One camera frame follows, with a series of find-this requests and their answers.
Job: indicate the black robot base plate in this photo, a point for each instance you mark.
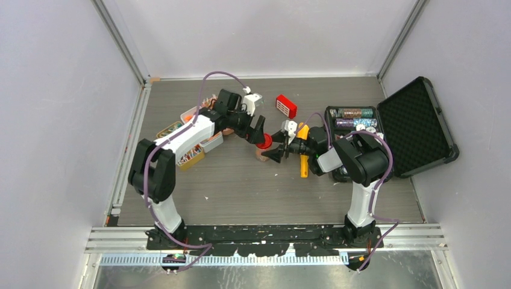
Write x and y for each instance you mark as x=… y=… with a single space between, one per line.
x=272 y=240

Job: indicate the pink tray of lollipops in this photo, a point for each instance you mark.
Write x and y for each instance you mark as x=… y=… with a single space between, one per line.
x=208 y=102

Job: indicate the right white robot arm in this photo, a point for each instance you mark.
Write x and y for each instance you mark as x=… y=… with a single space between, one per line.
x=366 y=158

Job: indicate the yellow tray of wrapped candies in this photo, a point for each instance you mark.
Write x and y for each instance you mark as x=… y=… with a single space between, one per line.
x=191 y=157

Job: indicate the clear plastic jar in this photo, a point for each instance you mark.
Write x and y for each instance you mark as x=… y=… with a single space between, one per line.
x=259 y=154

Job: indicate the red toy brick block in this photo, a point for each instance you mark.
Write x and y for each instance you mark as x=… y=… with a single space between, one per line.
x=286 y=106

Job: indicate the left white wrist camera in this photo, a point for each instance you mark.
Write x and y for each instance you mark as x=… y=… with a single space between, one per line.
x=251 y=101

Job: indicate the black poker chip case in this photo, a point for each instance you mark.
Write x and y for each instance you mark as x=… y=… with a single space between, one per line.
x=411 y=122

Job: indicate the yellow plastic scoop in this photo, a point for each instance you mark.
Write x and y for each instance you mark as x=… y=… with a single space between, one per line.
x=304 y=166

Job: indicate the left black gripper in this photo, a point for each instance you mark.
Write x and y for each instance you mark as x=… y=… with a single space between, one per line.
x=255 y=135

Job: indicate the red jar lid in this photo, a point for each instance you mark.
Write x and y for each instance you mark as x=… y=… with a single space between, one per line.
x=267 y=142

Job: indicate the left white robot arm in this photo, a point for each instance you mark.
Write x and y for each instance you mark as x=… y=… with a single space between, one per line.
x=153 y=168

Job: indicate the white tray of gummy candies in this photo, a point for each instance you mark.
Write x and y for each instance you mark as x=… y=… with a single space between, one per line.
x=208 y=144

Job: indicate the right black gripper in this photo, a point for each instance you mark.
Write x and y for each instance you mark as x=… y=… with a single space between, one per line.
x=276 y=154

